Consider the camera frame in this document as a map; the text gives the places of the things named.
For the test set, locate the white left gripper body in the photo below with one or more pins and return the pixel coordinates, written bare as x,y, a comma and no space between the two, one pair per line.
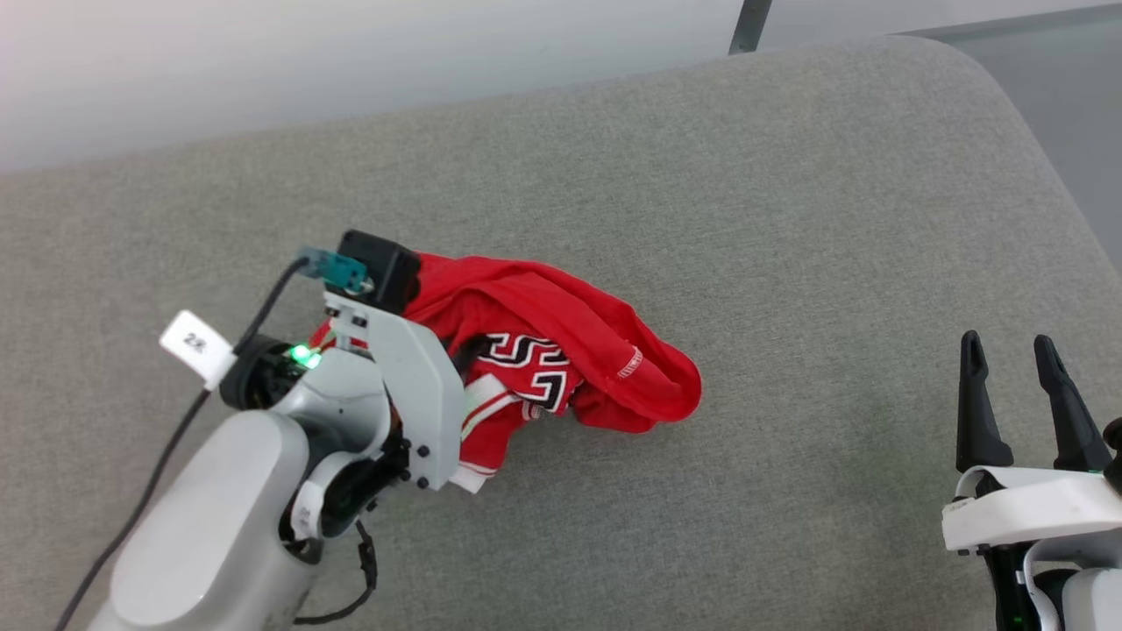
421,386

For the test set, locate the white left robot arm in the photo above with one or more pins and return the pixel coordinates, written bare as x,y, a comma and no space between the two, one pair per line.
210,517

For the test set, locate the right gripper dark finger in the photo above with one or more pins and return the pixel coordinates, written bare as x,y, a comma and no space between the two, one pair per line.
977,421
1074,429

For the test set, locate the dark grey metal pole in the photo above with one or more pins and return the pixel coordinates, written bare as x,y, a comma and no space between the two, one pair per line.
749,26

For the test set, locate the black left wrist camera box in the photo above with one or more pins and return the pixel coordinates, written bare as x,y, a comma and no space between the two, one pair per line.
381,263

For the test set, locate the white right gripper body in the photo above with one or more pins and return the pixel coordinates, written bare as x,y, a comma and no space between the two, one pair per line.
1026,508

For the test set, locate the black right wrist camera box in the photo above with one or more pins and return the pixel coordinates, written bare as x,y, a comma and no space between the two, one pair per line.
1115,456

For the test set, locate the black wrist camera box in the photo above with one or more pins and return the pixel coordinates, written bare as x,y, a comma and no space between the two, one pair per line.
381,263
1115,456

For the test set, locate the red and white basketball jersey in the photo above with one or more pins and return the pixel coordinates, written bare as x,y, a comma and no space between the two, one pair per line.
543,298

